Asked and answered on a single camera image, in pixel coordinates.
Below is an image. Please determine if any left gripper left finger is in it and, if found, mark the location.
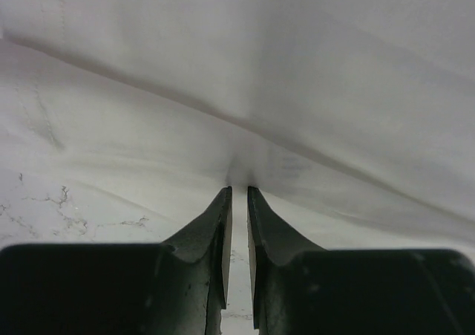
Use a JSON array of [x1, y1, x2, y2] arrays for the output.
[[1, 187, 232, 334]]

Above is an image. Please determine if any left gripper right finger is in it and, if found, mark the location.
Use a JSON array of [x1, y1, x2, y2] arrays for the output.
[[247, 187, 474, 334]]

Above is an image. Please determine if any white t shirt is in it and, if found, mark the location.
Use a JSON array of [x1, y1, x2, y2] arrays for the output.
[[1, 0, 474, 254]]

